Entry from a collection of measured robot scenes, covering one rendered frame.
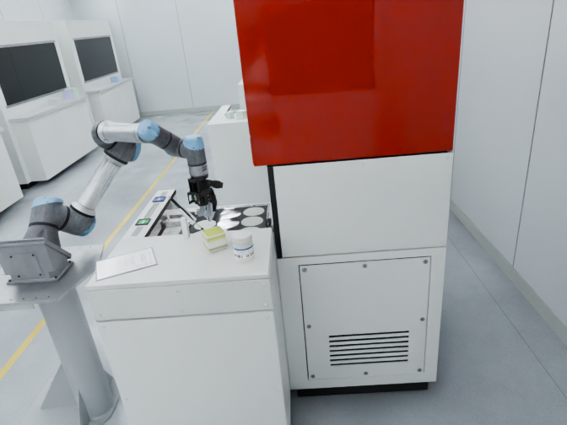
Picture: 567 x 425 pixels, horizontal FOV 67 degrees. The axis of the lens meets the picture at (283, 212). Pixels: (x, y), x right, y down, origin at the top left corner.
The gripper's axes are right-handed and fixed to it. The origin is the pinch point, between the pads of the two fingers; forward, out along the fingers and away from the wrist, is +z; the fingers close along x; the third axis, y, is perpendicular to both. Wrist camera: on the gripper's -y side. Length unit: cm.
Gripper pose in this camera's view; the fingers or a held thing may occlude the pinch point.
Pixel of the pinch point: (210, 217)
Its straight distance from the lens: 182.7
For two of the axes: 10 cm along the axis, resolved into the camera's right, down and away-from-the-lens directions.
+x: 8.7, 1.3, -4.8
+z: 0.9, 9.1, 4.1
